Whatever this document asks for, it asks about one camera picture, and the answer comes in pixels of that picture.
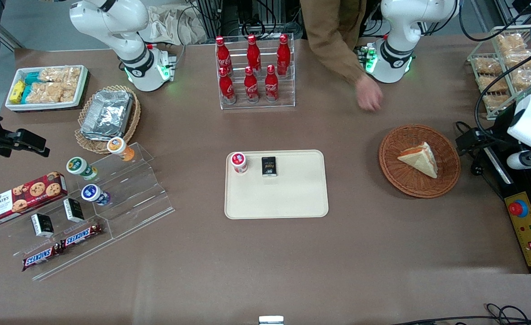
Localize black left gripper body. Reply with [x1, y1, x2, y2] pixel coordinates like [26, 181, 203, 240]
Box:
[456, 128, 508, 157]

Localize triangular white bread sandwich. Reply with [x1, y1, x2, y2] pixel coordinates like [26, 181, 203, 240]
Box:
[397, 141, 439, 179]

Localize forearm in brown sleeve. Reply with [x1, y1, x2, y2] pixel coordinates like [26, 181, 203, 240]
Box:
[299, 0, 370, 85]

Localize dark brown wicker basket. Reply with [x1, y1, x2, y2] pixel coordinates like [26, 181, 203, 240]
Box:
[378, 124, 461, 199]

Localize light tan wicker basket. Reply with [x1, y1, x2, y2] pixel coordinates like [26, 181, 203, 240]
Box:
[75, 84, 142, 155]

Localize beige plastic tray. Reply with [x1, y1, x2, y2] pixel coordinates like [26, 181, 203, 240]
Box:
[224, 149, 329, 220]

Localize person's bare hand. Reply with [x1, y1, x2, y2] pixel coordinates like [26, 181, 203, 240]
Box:
[355, 74, 384, 112]

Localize clear bag of pastry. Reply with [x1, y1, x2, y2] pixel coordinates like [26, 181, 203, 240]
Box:
[477, 74, 508, 93]
[511, 69, 531, 91]
[503, 49, 531, 69]
[483, 93, 515, 111]
[495, 33, 526, 53]
[473, 56, 504, 75]

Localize yellow snack packet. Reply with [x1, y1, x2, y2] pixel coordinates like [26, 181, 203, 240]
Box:
[9, 80, 26, 104]

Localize clear bag of crackers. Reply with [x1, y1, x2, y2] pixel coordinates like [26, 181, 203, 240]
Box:
[25, 82, 75, 104]
[37, 66, 82, 85]

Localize green lid yogurt cup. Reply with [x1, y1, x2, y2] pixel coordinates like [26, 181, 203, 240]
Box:
[65, 156, 98, 181]

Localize red Walkers cookie box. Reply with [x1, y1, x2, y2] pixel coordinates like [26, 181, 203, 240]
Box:
[0, 171, 69, 228]

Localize black countertop appliance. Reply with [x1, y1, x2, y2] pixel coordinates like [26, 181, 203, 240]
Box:
[484, 131, 531, 274]

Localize white rectangular snack bin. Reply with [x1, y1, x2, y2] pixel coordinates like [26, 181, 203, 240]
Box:
[5, 65, 89, 112]

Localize stack of foil containers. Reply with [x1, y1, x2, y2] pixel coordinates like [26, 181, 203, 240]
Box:
[80, 90, 134, 141]

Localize small black snack box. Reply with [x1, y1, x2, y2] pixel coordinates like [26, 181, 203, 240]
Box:
[30, 213, 55, 238]
[63, 198, 86, 223]
[261, 156, 278, 178]

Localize blue lid yogurt cup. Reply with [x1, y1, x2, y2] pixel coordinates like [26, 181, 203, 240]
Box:
[81, 184, 112, 207]

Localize orange lid yogurt cup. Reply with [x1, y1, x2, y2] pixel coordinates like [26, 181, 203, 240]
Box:
[107, 136, 136, 163]

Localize Snickers chocolate bar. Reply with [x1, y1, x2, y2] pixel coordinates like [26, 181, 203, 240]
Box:
[21, 243, 63, 272]
[60, 223, 104, 250]

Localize yellow emergency stop box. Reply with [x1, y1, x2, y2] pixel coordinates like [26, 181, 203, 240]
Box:
[504, 191, 531, 268]

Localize clear acrylic stepped stand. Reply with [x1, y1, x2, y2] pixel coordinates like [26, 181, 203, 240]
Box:
[0, 142, 176, 282]

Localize clear acrylic bottle rack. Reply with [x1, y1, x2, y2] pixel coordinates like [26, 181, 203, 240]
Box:
[214, 33, 296, 111]

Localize red cola bottle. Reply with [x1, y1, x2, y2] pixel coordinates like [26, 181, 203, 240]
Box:
[264, 65, 280, 103]
[219, 67, 237, 105]
[243, 66, 260, 104]
[215, 36, 233, 75]
[276, 34, 291, 77]
[246, 34, 262, 75]

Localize red lid yogurt cup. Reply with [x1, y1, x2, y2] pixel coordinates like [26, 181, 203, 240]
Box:
[230, 152, 249, 175]

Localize black power cable with plug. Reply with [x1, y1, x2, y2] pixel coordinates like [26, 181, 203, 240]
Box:
[455, 121, 506, 200]

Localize white wire shelf rack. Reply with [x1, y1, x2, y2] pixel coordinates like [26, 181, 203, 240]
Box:
[467, 24, 531, 121]

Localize black floor cables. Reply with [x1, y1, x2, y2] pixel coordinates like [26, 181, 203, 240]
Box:
[391, 303, 531, 325]

